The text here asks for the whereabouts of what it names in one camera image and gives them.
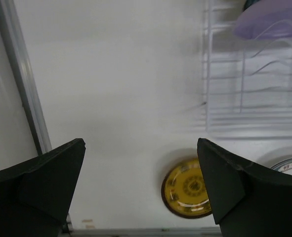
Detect yellow brown patterned plate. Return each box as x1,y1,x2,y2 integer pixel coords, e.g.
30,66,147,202
161,158,212,219

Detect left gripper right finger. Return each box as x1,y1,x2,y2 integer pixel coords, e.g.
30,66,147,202
197,138,292,237

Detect white wire dish rack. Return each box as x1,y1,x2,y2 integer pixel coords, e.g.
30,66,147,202
203,0,292,139

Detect purple plastic plate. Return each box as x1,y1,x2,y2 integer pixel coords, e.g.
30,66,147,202
233,0,292,40

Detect metal rail front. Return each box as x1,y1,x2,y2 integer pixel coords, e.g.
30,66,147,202
58,227,222,237

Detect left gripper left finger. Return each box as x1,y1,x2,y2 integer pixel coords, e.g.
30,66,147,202
0,138,85,237

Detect green rim white plate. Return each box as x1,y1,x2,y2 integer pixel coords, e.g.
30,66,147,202
256,147,292,175

